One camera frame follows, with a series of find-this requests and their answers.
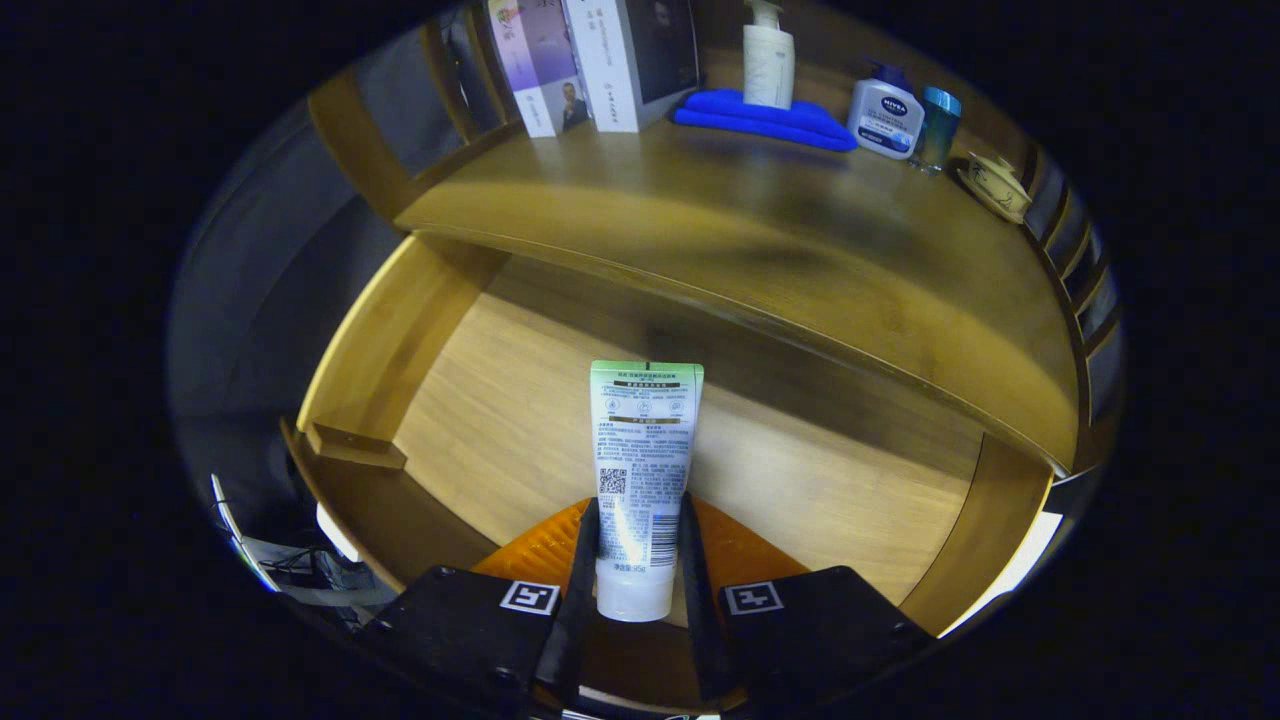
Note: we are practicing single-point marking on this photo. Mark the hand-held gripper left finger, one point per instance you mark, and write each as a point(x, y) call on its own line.
point(470, 630)

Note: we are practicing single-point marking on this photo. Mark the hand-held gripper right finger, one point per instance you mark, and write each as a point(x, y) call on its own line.
point(820, 630)

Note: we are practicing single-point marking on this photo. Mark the wooden drawer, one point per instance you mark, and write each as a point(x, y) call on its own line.
point(500, 420)

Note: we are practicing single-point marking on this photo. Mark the white green cleanser tube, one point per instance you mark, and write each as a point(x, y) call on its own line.
point(645, 440)

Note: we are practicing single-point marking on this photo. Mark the wooden countertop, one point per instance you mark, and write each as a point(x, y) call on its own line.
point(750, 230)

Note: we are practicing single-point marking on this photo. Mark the wooden cabinet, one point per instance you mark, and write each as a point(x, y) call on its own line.
point(365, 150)

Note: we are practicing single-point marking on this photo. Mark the black backdrop cloth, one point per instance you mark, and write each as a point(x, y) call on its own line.
point(250, 280)

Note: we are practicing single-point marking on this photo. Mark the ceramic lidded tea cup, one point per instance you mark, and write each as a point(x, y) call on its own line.
point(1000, 190)

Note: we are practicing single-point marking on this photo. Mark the teal bottle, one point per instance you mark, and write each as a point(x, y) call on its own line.
point(938, 130)

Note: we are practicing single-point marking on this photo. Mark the white bottle blue cap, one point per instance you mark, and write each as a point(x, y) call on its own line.
point(885, 120)

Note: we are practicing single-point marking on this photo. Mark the blue folded cloth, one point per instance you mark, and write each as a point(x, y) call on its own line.
point(740, 115)

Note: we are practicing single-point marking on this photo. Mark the white pump bottle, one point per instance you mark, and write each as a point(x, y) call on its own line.
point(768, 70)

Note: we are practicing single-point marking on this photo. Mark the purple book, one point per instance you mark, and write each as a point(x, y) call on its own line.
point(545, 60)

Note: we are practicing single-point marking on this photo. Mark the white book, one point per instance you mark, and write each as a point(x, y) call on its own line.
point(610, 70)

